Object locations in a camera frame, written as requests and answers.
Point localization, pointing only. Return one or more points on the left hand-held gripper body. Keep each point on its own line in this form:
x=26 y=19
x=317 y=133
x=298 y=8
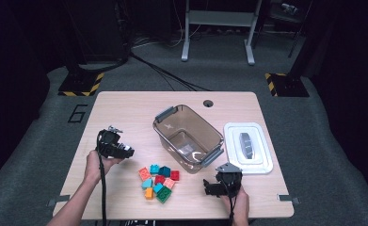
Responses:
x=108 y=144

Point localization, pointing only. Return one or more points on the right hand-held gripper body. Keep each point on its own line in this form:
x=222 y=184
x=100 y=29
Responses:
x=230 y=179

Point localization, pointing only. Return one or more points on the coral toy block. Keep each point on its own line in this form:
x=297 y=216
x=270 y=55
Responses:
x=144 y=173

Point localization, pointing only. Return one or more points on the light teal toy block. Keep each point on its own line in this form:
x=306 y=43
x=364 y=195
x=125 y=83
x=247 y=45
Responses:
x=147 y=183

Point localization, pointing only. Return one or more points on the red toy block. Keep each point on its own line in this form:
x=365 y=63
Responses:
x=174 y=175
x=159 y=179

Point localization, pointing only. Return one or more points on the orange toy block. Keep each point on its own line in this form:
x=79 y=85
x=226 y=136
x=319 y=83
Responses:
x=149 y=193

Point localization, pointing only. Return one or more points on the clear brown storage box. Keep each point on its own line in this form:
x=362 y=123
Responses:
x=191 y=125

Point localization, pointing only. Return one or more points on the person's left hand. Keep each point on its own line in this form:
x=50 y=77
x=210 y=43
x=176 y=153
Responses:
x=93 y=168

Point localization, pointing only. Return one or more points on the person's right hand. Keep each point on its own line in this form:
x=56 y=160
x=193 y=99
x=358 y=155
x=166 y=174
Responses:
x=242 y=205

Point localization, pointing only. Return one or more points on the white box lid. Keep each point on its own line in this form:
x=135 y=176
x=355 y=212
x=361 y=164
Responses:
x=235 y=157

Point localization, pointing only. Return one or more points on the dark teal toy block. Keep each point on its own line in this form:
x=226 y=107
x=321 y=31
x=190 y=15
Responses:
x=164 y=171

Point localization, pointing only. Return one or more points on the salmon toy block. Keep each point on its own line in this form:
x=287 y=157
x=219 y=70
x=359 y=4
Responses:
x=169 y=183

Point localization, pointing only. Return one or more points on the green toy block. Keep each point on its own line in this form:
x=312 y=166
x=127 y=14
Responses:
x=163 y=195

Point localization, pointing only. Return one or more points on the black equipment cabinet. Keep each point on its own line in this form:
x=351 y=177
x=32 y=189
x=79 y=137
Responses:
x=100 y=31

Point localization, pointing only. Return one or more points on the grey device on stand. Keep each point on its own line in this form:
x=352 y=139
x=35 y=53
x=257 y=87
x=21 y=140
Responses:
x=290 y=8

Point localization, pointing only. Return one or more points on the grey table edge bracket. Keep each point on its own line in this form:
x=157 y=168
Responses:
x=286 y=198
x=59 y=199

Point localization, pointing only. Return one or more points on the black yellow striped base plate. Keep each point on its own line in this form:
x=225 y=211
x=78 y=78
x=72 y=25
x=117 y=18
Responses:
x=290 y=86
x=78 y=84

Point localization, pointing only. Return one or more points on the white desk frame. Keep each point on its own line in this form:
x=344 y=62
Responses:
x=219 y=18

